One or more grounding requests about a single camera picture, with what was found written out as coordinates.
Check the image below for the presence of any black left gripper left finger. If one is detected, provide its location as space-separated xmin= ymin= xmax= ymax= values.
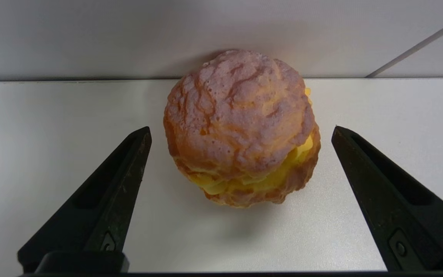
xmin=17 ymin=126 xmax=153 ymax=273

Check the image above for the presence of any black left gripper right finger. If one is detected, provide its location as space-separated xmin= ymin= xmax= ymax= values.
xmin=331 ymin=125 xmax=443 ymax=271

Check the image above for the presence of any cream puff pastry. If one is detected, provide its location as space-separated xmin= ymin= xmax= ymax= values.
xmin=163 ymin=49 xmax=321 ymax=209

